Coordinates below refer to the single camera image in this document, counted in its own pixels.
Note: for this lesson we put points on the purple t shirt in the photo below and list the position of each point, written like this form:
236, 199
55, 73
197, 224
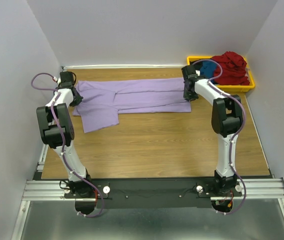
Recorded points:
104, 101

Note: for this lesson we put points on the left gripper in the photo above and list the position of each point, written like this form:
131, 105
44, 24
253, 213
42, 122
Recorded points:
78, 100

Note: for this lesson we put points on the yellow plastic bin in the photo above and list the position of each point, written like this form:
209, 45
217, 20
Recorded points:
227, 88

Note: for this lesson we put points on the red t shirt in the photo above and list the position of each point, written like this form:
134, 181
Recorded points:
233, 69

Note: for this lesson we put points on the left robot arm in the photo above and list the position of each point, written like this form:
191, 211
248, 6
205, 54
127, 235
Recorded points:
57, 131

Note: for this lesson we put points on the black t shirt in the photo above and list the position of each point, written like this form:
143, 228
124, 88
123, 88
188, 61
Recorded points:
197, 62

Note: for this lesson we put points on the black mounting base plate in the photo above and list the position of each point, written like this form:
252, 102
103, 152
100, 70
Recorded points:
151, 193

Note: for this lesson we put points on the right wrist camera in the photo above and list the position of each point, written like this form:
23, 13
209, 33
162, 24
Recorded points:
197, 72

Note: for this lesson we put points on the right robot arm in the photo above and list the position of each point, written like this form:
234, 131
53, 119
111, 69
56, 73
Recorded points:
227, 120

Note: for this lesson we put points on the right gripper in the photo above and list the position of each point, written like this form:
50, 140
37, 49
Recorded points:
187, 97

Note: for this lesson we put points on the blue t shirt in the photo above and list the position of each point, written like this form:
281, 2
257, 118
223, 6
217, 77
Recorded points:
208, 68

